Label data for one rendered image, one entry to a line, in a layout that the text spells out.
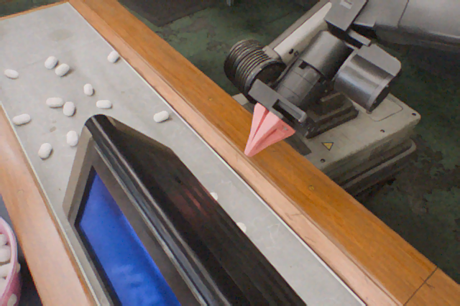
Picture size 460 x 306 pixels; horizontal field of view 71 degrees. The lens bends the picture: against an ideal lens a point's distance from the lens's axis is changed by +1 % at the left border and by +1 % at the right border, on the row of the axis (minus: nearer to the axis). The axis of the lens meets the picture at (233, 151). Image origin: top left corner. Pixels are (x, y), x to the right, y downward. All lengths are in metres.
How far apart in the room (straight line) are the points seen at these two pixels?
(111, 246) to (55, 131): 0.62
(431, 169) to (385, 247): 1.28
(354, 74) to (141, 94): 0.51
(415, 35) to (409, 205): 1.23
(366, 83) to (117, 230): 0.36
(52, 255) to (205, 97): 0.42
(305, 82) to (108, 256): 0.35
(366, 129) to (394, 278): 0.68
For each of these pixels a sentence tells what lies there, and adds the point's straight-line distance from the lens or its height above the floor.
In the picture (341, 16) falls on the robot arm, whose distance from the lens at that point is 0.46.
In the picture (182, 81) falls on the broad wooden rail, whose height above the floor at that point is 0.76.
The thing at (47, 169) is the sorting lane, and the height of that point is 0.74.
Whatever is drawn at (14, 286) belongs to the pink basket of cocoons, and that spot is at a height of 0.73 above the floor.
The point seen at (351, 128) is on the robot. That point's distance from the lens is 1.13.
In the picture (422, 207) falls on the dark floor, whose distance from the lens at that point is 1.66.
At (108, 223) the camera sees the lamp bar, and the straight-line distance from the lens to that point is 0.18.
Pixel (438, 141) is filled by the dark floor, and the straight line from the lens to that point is 1.98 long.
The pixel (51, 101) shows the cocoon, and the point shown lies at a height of 0.76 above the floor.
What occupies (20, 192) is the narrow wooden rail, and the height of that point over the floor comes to 0.77.
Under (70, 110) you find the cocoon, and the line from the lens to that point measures 0.79.
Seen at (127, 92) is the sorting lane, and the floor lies 0.74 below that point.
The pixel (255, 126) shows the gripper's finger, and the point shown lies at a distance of 0.47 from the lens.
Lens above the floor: 1.23
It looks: 50 degrees down
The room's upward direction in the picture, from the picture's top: straight up
